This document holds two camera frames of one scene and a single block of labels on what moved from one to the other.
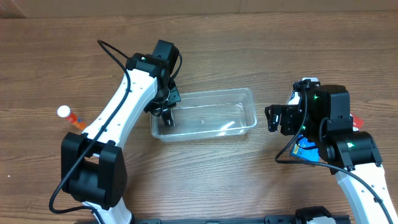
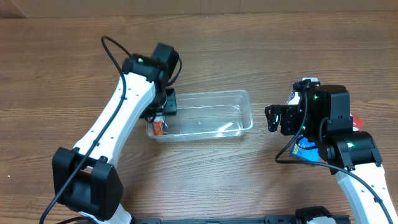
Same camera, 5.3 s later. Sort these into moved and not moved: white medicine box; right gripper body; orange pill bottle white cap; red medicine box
Moved: orange pill bottle white cap
Not moved: white medicine box; red medicine box; right gripper body
